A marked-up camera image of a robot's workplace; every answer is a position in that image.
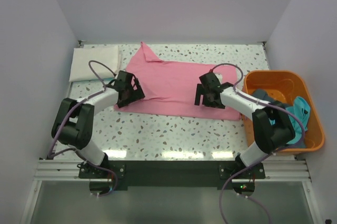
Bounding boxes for pink t shirt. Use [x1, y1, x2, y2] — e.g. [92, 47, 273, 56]
[115, 43, 240, 121]

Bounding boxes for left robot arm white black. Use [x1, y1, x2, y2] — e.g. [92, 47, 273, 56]
[51, 71, 145, 178]

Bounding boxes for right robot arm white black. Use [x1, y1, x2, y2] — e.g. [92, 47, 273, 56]
[194, 72, 295, 178]

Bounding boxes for grey t shirt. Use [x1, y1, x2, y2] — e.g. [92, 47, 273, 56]
[250, 89, 308, 151]

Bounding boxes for folded white t shirt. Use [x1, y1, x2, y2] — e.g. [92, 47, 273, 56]
[68, 45, 122, 83]

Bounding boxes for orange plastic basket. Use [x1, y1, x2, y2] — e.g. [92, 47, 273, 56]
[242, 70, 325, 155]

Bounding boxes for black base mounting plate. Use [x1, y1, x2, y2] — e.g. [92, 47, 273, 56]
[78, 160, 265, 192]

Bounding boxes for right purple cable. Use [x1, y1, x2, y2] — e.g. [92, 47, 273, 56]
[209, 63, 306, 224]

